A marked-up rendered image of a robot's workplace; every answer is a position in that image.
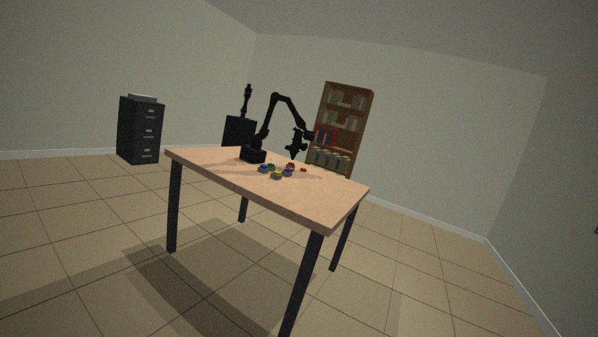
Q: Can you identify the yellow button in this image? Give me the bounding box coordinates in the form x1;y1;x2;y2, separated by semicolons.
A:
270;170;282;180

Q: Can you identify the blue button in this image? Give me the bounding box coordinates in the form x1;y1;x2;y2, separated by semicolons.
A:
257;165;269;174

